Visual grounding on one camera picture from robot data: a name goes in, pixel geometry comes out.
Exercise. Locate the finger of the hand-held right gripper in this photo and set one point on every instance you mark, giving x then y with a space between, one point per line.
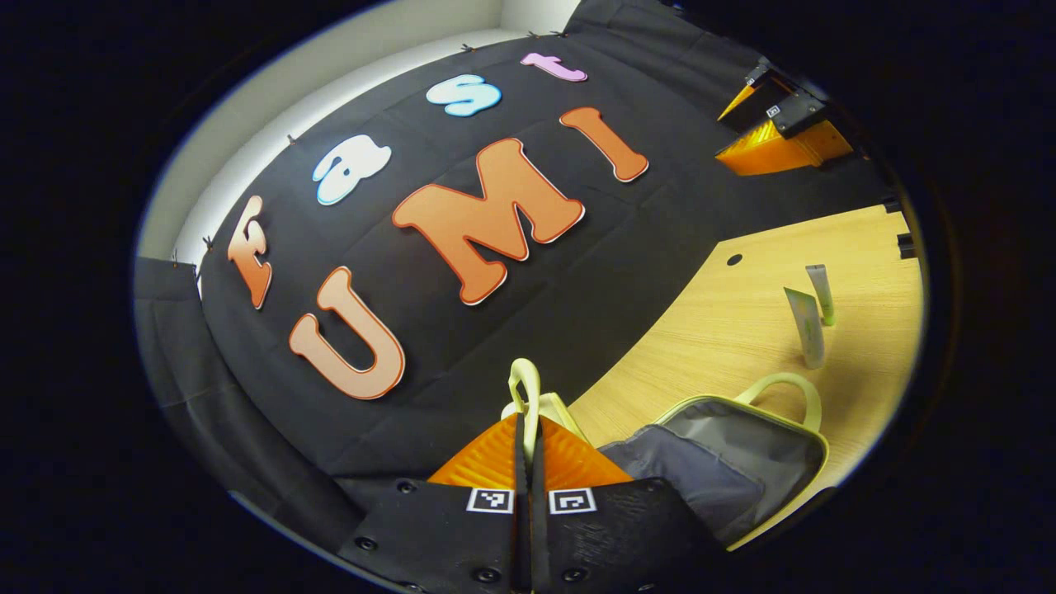
784 153
763 103

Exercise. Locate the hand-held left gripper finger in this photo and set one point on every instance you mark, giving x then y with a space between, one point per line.
518 544
538 544

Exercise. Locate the pale green tube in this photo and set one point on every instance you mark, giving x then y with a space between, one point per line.
821 293

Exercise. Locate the white tube with green label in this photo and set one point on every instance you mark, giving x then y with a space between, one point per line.
805 326

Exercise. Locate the cream yellow suitcase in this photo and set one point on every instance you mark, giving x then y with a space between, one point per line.
742 462

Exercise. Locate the small black block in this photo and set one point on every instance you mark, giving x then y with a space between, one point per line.
907 246
890 205

